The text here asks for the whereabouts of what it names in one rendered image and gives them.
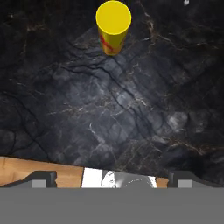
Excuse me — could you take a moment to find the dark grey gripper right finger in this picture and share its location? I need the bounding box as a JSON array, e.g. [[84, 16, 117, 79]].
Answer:
[[167, 171, 224, 189]]

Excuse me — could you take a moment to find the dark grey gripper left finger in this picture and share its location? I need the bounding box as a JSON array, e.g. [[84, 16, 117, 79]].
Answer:
[[0, 171, 58, 189]]

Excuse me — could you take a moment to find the yellow cup with red print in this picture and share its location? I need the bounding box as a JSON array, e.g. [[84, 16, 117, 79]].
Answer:
[[95, 0, 132, 57]]

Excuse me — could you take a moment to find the wooden cupboard front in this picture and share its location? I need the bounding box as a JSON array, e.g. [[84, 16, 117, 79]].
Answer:
[[0, 156, 170, 189]]

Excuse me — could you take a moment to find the white dishwasher front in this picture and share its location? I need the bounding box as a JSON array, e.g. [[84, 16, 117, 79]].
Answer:
[[80, 167, 158, 189]]

